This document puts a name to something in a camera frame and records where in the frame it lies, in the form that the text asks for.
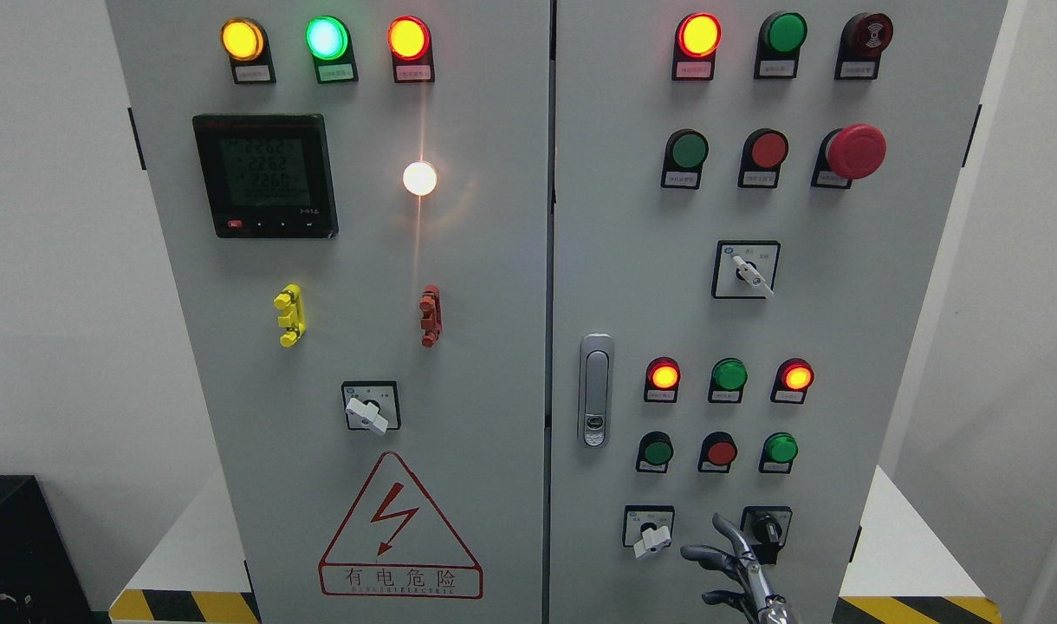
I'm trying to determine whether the red indicator light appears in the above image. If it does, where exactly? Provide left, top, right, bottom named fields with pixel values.
left=671, top=12, right=722, bottom=81
left=387, top=15, right=435, bottom=82

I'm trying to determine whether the red mushroom emergency stop button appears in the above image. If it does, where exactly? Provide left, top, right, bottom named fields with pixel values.
left=811, top=123, right=886, bottom=190

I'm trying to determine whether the red push button upper row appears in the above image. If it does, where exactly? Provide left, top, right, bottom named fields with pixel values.
left=737, top=127, right=789, bottom=189

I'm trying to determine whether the silver door lock handle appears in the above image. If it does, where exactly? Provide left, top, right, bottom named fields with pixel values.
left=577, top=333, right=614, bottom=449

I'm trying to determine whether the black knob selector switch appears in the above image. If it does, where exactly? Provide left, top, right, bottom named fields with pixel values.
left=740, top=504, right=793, bottom=565

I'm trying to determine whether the grey electrical control cabinet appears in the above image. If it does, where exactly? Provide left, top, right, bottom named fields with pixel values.
left=107, top=1, right=1007, bottom=623

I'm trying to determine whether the dark red buzzer alarm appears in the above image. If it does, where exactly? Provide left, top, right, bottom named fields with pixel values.
left=834, top=12, right=894, bottom=81

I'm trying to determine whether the green push button upper row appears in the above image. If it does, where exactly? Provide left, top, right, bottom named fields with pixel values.
left=660, top=129, right=710, bottom=190

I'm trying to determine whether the red push button lower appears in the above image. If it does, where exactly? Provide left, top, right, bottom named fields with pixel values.
left=697, top=432, right=738, bottom=474

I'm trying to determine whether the black digital power meter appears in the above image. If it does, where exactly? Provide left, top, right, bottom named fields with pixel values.
left=192, top=114, right=339, bottom=238

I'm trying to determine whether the black box lower left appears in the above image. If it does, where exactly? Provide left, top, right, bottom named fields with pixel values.
left=0, top=475, right=95, bottom=623

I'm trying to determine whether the left red indicator lower group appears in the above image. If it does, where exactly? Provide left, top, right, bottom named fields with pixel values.
left=644, top=356, right=682, bottom=403

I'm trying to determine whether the green indicator light top left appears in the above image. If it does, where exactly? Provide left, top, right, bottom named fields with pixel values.
left=304, top=15, right=359, bottom=84

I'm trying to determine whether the red indicator light top left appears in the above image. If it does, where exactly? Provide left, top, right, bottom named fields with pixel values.
left=387, top=15, right=435, bottom=82

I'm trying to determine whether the left green push button lower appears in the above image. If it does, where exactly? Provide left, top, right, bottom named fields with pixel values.
left=635, top=432, right=674, bottom=474

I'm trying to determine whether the yellow test terminal block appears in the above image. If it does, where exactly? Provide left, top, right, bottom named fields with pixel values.
left=274, top=283, right=307, bottom=348

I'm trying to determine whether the upper right white selector switch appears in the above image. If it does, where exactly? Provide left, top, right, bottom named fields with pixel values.
left=711, top=240, right=781, bottom=299

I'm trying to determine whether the right red indicator lower group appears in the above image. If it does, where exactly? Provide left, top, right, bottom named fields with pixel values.
left=769, top=357, right=816, bottom=406

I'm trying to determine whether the white lit indicator light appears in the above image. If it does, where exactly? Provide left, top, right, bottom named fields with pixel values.
left=402, top=159, right=438, bottom=198

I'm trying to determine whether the green indicator light top right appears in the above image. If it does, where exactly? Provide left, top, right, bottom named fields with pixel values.
left=754, top=11, right=808, bottom=80

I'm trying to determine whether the green indicator lower group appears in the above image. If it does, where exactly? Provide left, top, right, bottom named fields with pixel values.
left=707, top=357, right=748, bottom=404

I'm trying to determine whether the red indicator light top right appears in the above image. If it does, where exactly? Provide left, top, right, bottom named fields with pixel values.
left=671, top=12, right=722, bottom=81

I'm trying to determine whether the yellow indicator light top left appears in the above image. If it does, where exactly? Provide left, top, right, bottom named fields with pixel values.
left=220, top=16, right=276, bottom=84

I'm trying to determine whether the right green push button lower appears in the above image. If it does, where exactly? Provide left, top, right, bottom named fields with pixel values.
left=758, top=432, right=801, bottom=474

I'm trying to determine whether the red indicator group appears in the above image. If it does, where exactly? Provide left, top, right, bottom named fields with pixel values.
left=644, top=356, right=682, bottom=403
left=769, top=357, right=816, bottom=406

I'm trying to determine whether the red test terminal block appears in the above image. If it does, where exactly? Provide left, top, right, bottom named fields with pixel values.
left=418, top=285, right=443, bottom=348

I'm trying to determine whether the green indicator light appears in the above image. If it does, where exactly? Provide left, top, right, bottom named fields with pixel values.
left=304, top=15, right=359, bottom=84
left=754, top=11, right=808, bottom=80

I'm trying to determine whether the lower white selector switch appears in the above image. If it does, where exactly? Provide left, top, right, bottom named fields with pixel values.
left=622, top=504, right=675, bottom=561

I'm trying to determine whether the red triangle electric warning sticker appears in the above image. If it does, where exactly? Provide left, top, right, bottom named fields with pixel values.
left=318, top=452, right=483, bottom=600

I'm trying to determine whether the left door white selector switch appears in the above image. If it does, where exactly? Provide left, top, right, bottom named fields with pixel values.
left=340, top=380, right=401, bottom=436

